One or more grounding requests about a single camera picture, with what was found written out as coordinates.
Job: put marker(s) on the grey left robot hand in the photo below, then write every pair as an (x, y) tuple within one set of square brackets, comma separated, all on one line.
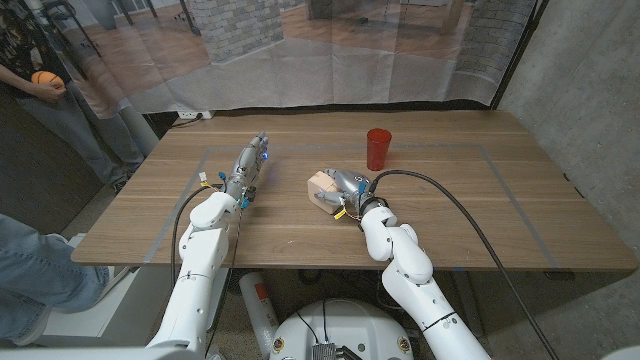
[(246, 165)]

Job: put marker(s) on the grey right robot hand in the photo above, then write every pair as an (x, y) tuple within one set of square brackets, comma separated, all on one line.
[(355, 185)]

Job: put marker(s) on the pale pink jewelry box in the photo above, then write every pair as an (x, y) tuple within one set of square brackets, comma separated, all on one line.
[(317, 182)]

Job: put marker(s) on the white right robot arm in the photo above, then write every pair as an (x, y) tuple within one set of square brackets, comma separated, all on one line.
[(410, 265)]

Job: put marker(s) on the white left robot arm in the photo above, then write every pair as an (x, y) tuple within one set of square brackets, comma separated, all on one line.
[(200, 255)]

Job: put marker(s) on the red plastic cup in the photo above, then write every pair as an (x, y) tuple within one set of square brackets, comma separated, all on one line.
[(378, 150)]

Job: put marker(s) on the white power strip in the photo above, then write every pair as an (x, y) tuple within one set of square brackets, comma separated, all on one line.
[(192, 114)]

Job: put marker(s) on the printed room backdrop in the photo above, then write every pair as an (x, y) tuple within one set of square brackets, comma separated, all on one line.
[(300, 65)]

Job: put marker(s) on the white robot torso base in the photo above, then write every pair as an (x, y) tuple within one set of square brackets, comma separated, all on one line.
[(345, 325)]

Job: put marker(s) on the white cylinder with orange label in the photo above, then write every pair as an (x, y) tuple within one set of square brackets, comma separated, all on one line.
[(257, 305)]

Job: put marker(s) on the black backdrop stand pole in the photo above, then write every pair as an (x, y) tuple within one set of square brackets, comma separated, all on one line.
[(517, 55)]

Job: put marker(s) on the dark cabinet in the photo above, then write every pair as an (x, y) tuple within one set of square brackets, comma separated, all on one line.
[(35, 165)]

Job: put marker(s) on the small orange ball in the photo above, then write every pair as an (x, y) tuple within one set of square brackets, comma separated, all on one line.
[(45, 77)]

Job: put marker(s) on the seated person in blue jeans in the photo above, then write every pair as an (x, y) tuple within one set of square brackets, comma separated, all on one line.
[(35, 270)]

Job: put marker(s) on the standing person in dark shirt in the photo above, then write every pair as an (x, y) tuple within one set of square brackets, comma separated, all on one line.
[(15, 50)]

